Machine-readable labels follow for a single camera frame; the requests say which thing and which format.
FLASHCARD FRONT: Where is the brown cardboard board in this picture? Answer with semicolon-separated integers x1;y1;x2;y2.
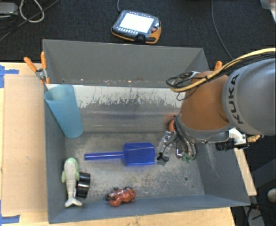
0;75;48;217

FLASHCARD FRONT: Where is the grey metal bin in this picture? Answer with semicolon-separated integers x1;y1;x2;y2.
41;39;251;225

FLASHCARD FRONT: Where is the light blue plastic cup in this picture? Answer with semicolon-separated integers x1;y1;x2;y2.
44;83;84;139

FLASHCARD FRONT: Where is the white and green toy whale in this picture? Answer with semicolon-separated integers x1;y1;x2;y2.
61;157;83;208

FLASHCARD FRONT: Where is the red-brown toy vehicle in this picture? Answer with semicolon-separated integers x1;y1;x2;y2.
106;186;137;207

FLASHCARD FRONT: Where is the blue plastic scoop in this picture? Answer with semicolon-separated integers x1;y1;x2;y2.
84;142;158;167

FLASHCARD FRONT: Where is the black cylinder on white bracket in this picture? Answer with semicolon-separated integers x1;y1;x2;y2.
215;127;262;152

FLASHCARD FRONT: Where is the black glossy ring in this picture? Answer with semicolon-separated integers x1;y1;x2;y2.
75;172;91;200

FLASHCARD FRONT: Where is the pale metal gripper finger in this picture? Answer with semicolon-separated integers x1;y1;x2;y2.
156;147;170;167
161;130;176;151

